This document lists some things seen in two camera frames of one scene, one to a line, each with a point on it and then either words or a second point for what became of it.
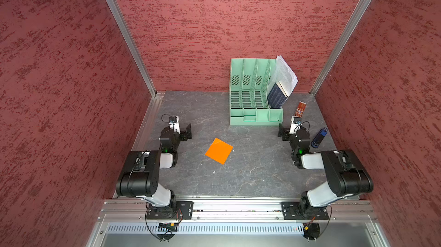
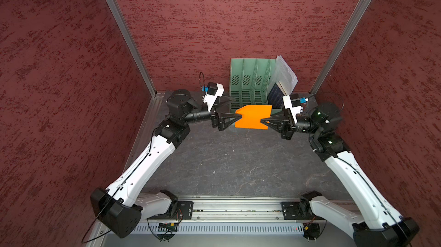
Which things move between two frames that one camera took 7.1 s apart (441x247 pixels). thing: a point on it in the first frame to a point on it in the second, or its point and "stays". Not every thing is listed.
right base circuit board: (311, 231) stays
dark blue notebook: (277, 96) stays
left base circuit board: (167, 227) stays
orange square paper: (219, 151) to (251, 115)
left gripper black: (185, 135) to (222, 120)
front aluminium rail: (136, 211) stays
